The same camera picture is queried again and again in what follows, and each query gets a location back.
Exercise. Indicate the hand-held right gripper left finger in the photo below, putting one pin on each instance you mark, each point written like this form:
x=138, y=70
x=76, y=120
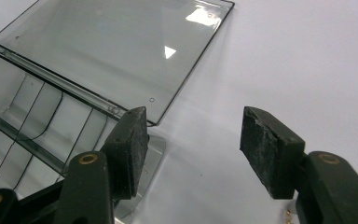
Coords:
x=127, y=155

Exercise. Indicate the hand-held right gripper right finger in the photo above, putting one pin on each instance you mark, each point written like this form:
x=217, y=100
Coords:
x=270, y=155

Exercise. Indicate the clear grey plastic compartment box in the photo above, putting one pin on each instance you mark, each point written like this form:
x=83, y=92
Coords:
x=105, y=46

